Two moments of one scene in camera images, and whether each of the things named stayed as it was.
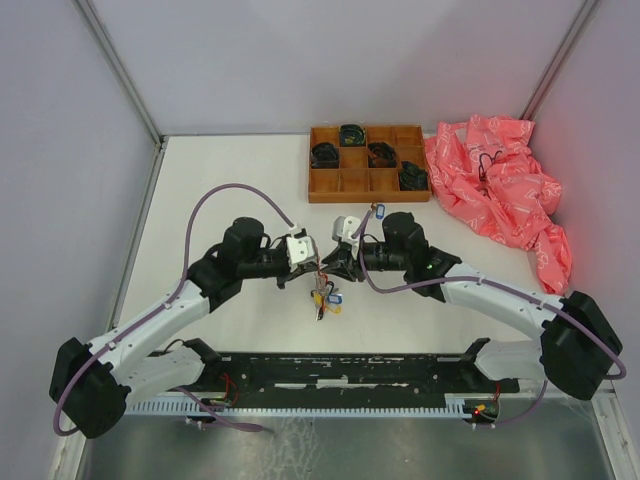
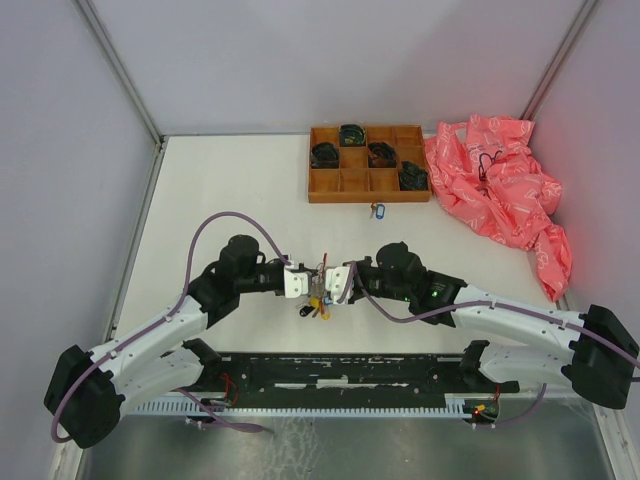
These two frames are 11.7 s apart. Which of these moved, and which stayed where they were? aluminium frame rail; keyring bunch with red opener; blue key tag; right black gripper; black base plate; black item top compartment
Moved: right black gripper; keyring bunch with red opener
Stayed: black base plate; aluminium frame rail; blue key tag; black item top compartment
